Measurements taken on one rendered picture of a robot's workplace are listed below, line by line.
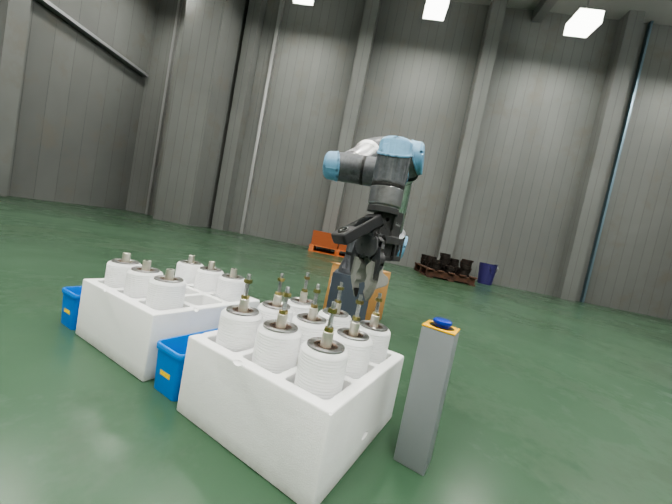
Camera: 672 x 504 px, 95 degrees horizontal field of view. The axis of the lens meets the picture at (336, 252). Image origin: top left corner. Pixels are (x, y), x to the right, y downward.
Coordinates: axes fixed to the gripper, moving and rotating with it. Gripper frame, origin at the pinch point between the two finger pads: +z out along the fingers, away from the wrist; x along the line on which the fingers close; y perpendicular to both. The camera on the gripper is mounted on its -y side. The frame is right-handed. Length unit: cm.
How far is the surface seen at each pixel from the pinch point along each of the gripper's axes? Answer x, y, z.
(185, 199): 712, 80, -22
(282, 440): -7.0, -17.6, 26.0
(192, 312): 40, -25, 18
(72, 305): 74, -53, 27
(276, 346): 2.1, -17.3, 12.3
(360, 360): -4.7, -0.1, 13.8
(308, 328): 7.1, -7.0, 10.8
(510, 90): 342, 643, -406
